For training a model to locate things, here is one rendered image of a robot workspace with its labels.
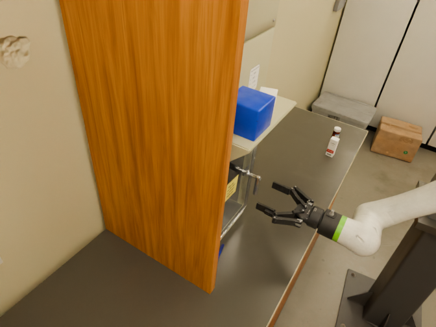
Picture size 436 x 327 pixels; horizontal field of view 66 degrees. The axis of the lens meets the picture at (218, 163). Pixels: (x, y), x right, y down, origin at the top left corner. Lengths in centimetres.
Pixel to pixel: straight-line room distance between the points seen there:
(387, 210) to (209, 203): 63
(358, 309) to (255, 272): 129
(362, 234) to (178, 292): 63
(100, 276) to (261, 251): 59
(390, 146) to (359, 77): 80
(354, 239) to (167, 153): 66
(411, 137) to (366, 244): 269
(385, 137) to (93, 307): 321
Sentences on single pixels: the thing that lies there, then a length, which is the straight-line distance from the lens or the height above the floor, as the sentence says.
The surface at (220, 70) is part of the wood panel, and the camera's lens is 68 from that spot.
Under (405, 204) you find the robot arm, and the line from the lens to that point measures 124.
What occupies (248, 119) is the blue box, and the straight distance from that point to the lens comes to 84.
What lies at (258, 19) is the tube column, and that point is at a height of 176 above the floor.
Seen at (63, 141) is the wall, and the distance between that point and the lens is 112.
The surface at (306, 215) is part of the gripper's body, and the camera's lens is 121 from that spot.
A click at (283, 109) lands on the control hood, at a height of 151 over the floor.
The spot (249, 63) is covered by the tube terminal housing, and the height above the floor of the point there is 164.
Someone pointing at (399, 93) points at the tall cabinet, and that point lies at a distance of 401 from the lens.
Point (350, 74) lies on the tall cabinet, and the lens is 403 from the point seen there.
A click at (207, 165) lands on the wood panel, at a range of 82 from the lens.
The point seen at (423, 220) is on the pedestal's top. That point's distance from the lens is 175.
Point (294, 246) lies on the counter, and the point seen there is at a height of 94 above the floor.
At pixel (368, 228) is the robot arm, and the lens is 119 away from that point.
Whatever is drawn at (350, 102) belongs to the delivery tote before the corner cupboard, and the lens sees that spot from 401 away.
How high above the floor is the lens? 199
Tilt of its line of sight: 39 degrees down
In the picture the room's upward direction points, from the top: 5 degrees clockwise
